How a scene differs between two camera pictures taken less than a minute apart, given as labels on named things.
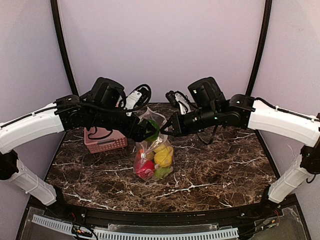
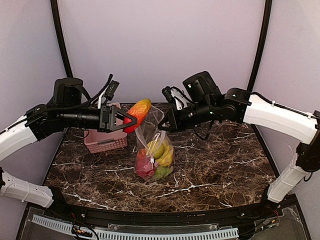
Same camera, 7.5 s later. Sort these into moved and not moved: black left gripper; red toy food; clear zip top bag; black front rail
Moved: black left gripper
Not moved: black front rail; clear zip top bag; red toy food
